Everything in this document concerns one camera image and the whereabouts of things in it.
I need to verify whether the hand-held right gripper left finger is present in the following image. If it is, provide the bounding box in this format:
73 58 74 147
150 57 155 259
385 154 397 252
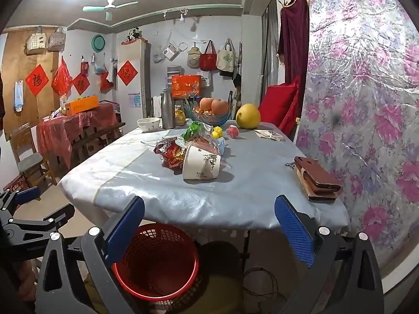
35 195 145 314

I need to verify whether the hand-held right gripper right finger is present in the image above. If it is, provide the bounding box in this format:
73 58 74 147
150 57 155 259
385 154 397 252
274 194 384 314

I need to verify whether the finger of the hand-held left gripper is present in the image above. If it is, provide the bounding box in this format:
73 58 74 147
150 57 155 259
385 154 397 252
0 186 41 211
0 203 76 256

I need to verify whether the red plastic basket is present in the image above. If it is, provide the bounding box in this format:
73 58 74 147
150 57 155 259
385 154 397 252
111 222 200 303

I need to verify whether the red snack packet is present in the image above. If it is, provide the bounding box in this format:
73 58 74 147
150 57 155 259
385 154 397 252
154 137 187 169

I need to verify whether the white paper cup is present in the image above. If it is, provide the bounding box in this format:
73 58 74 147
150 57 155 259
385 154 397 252
181 144 221 182

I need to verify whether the green snack packet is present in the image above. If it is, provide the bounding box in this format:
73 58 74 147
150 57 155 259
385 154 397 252
181 121 213 141

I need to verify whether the red printed box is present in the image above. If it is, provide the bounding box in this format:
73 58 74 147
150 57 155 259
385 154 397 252
3 175 25 193

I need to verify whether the wooden chair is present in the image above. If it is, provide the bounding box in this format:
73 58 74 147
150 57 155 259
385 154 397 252
10 122 49 197

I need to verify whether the tan leather wallet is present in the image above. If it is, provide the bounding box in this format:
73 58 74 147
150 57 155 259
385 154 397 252
296 168 338 202

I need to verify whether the table with white cloth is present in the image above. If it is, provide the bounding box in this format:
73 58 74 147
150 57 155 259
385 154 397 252
58 122 349 233

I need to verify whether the red-covered side table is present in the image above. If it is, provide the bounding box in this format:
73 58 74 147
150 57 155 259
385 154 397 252
37 102 118 169

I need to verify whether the wooden bench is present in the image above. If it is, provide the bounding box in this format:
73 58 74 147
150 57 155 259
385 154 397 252
70 122 126 158

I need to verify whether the printed paper napkin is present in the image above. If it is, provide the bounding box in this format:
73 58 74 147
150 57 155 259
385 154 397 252
255 129 285 142

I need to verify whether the blue face mask pack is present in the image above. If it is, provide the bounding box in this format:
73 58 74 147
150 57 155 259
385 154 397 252
13 79 25 112

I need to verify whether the orange long box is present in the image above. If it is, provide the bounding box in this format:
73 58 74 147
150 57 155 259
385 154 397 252
65 95 99 116

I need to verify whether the white ceramic bowl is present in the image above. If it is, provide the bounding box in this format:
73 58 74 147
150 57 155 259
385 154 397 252
137 118 161 133

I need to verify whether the red pillow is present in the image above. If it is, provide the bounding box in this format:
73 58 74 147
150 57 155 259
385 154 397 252
258 77 301 126
278 90 301 136

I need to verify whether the red diamond paper poster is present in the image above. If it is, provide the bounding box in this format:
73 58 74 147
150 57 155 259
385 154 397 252
72 73 90 96
117 59 139 86
25 64 49 97

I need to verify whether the red plastic bag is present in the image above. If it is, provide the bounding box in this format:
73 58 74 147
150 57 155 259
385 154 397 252
51 56 73 98

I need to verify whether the yellow pomelo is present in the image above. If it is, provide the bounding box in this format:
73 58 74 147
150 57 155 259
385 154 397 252
236 104 261 129

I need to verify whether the steel thermos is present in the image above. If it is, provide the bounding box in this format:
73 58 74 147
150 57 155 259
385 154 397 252
161 88 176 130

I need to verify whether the brown wooden board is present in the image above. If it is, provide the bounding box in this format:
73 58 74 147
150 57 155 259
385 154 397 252
2 28 68 141

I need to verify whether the glass fruit bowl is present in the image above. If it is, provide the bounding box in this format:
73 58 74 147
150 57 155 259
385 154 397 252
184 100 239 126

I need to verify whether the floral plastic-wrapped mattress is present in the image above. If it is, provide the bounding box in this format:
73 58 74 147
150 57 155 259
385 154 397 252
295 0 419 269

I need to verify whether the beige hanging handbag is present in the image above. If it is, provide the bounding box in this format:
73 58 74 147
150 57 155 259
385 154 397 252
25 26 47 55

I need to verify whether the clear plastic hanging bag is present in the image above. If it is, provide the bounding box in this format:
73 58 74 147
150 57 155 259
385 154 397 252
47 27 67 52

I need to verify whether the red gift box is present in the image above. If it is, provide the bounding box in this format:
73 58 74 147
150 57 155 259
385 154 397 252
171 75 202 98

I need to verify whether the black hanging bag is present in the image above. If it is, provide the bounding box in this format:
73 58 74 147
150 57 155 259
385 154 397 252
219 69 242 89

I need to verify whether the white plastic drawer unit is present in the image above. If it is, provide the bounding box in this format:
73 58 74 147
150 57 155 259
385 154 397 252
167 66 182 89

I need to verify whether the white refrigerator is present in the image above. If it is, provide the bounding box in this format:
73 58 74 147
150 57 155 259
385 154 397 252
117 37 152 134

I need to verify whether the white tote bag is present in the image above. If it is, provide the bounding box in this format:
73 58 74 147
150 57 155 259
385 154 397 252
219 38 236 72

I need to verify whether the beige round hanging bag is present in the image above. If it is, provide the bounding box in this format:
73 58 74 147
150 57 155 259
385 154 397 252
187 42 203 69

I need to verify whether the red tote bag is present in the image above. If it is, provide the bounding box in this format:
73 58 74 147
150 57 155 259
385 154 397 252
200 40 218 72

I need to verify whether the dark red curtain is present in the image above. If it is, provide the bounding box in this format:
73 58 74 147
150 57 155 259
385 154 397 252
278 0 310 84

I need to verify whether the green ceiling fan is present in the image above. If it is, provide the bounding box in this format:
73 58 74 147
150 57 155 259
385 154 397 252
82 0 139 21

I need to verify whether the black cable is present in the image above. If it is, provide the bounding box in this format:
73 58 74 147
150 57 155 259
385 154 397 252
244 266 279 311

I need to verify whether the black folding table frame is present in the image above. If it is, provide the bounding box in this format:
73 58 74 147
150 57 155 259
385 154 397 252
240 231 253 260

